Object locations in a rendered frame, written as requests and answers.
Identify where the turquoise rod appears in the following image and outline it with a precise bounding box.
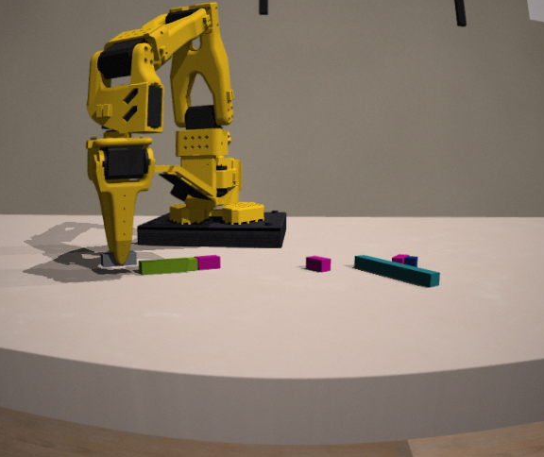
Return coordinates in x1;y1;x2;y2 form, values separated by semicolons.
354;255;440;288

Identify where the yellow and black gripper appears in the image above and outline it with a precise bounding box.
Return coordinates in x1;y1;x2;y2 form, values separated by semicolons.
86;131;217;265

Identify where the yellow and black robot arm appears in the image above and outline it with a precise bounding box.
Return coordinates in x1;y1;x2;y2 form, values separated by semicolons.
86;3;264;225

